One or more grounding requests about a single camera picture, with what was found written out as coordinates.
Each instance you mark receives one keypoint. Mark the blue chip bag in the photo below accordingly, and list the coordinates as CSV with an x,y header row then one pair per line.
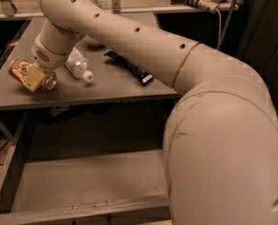
x,y
143,76

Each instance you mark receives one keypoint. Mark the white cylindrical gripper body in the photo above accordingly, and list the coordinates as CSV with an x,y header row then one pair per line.
x,y
49,58

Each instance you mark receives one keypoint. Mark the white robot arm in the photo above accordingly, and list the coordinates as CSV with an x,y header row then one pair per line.
x,y
220,150

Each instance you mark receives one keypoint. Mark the crushed orange soda can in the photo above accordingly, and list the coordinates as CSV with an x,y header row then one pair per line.
x,y
15,70

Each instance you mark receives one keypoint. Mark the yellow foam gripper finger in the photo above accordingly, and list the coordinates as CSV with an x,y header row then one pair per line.
x,y
33,76

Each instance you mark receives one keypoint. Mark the white power strip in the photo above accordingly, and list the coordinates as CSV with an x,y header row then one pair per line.
x,y
204,0

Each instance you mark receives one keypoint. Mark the grey counter cabinet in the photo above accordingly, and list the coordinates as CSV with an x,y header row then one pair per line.
x,y
112,82

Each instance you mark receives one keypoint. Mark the metal shelf rail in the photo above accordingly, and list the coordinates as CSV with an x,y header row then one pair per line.
x,y
29,8

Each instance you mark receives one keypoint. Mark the white ceramic bowl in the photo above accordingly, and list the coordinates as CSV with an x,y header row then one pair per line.
x,y
93,42

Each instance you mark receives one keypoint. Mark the open grey drawer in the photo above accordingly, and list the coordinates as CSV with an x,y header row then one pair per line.
x,y
101,167

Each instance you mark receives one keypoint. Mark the clear plastic water bottle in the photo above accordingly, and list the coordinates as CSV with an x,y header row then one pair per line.
x,y
78,65

